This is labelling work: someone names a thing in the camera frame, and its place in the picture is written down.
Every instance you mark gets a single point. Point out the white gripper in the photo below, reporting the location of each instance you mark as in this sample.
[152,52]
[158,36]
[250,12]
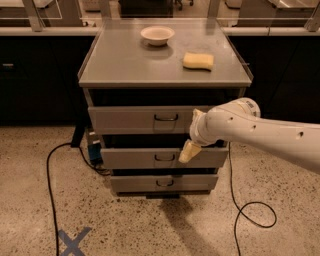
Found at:
[196,131]

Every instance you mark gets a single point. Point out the grey top drawer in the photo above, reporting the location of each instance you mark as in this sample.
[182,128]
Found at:
[143,119]

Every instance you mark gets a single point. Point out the grey drawer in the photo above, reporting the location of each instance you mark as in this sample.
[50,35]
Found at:
[161,158]
[138,184]
[143,119]

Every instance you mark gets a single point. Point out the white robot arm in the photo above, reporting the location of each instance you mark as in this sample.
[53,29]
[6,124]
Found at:
[239,121]

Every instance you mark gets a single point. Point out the grey middle drawer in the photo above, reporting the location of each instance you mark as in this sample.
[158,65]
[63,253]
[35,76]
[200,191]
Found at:
[161,158]

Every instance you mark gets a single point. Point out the grey bottom drawer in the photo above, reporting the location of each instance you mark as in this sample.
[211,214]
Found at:
[138,184]

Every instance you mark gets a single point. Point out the grey drawer cabinet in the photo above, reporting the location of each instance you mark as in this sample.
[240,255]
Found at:
[122,69]

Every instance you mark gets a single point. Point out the yellow sponge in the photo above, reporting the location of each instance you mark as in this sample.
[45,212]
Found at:
[198,61]

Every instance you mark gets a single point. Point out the blue power box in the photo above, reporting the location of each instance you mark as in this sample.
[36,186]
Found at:
[94,148]

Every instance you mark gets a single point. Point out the white bowl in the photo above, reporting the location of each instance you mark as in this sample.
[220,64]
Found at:
[157,35]

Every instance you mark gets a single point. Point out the blue tape cross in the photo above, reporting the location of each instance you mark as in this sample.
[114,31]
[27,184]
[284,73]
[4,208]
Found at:
[72,245]

